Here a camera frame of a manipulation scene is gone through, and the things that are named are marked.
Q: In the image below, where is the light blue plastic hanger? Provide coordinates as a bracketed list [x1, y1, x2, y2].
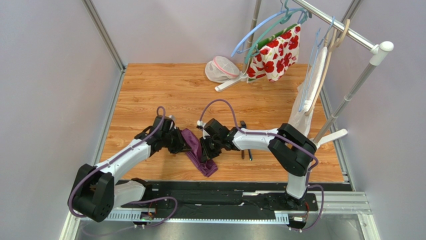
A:
[230, 7, 312, 57]

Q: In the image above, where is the metal clothes rack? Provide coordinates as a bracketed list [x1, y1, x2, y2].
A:
[214, 0, 395, 149]

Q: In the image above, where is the blue thin wire hanger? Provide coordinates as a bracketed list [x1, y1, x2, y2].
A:
[298, 16, 335, 113]

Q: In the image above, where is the red poppy floral cloth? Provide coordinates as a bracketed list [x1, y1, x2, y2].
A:
[247, 24, 302, 83]

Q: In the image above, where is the white mesh laundry bag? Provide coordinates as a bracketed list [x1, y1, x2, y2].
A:
[204, 56, 240, 83]

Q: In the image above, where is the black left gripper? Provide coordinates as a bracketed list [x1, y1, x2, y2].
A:
[161, 126, 192, 154]

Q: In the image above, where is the teal plastic hanger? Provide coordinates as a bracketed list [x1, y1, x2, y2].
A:
[231, 0, 313, 65]

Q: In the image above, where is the white towel on hanger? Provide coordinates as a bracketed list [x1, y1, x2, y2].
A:
[288, 46, 328, 137]

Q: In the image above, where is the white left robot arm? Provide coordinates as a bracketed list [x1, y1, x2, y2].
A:
[67, 115, 190, 223]

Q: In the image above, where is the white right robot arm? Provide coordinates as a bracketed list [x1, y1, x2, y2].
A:
[197, 118, 317, 201]

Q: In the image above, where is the purple cloth napkin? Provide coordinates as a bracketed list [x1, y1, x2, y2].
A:
[181, 128, 218, 178]

